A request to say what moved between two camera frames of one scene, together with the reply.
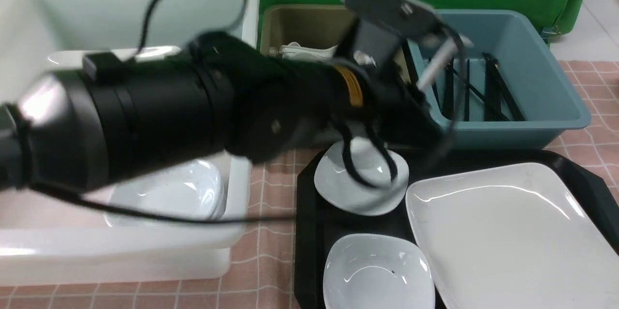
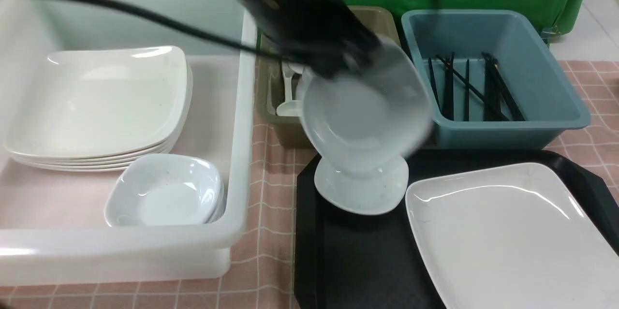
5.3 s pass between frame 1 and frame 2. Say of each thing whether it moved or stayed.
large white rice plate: stayed
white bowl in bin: stayed
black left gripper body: moved
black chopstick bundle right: stayed
